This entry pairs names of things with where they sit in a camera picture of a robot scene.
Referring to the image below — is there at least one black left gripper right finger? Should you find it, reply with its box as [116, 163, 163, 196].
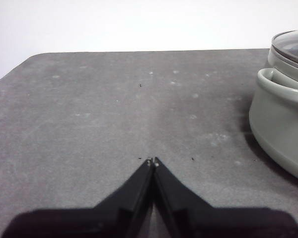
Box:
[153, 156, 298, 238]

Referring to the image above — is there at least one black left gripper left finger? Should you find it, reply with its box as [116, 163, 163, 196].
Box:
[1, 158, 156, 238]

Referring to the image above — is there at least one glass lid with green knob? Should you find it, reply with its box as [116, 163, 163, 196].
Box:
[272, 29, 298, 69]

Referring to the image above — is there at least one pale green electric steamer pot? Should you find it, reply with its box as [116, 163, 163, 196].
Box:
[248, 29, 298, 183]

